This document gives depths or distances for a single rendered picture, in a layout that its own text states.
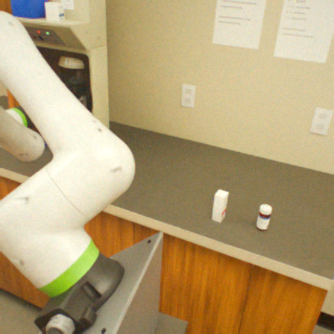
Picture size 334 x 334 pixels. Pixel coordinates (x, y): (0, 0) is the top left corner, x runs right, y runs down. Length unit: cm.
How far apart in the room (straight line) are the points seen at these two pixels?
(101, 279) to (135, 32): 142
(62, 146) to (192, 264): 80
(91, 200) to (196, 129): 128
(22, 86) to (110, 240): 85
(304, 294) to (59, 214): 86
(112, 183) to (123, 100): 141
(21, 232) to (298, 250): 87
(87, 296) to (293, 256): 71
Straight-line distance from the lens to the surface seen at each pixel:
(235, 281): 131
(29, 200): 64
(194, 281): 138
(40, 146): 127
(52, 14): 151
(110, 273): 70
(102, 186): 63
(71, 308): 66
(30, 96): 76
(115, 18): 195
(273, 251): 120
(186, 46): 178
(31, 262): 67
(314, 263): 121
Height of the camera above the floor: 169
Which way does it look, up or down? 29 degrees down
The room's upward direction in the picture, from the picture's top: 4 degrees clockwise
